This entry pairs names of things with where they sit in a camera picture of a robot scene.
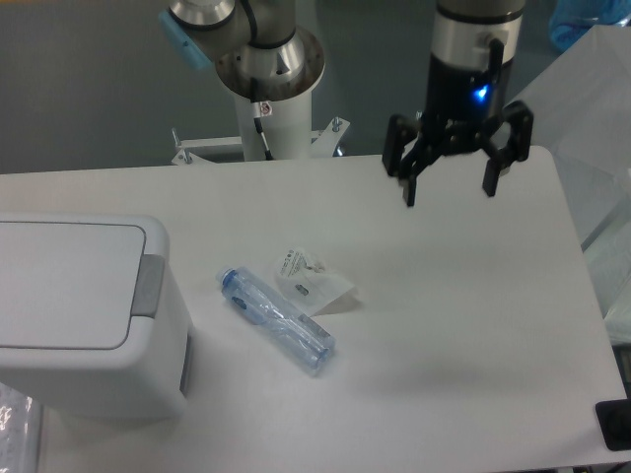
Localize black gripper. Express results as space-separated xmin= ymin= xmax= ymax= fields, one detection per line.
xmin=382 ymin=46 xmax=534 ymax=206

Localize white push-lid trash can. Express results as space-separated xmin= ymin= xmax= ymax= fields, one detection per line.
xmin=1 ymin=212 xmax=193 ymax=419

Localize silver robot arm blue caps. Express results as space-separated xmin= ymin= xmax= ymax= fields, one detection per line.
xmin=159 ymin=1 xmax=533 ymax=204

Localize translucent white storage box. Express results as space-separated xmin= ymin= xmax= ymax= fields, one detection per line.
xmin=483 ymin=23 xmax=631 ymax=252

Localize blue plastic bag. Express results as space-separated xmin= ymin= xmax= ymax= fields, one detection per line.
xmin=548 ymin=0 xmax=630 ymax=52

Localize crumpled white plastic wrapper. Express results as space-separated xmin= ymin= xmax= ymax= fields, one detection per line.
xmin=273 ymin=246 xmax=359 ymax=317

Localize clear blue plastic bottle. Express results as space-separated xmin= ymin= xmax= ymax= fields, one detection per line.
xmin=216 ymin=267 xmax=335 ymax=374

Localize black device at table edge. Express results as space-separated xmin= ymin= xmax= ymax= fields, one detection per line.
xmin=596 ymin=399 xmax=630 ymax=451

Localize clear plastic bag lower left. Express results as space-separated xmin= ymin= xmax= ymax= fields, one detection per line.
xmin=1 ymin=384 xmax=42 ymax=472

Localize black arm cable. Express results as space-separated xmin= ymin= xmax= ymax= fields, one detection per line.
xmin=248 ymin=76 xmax=275 ymax=162

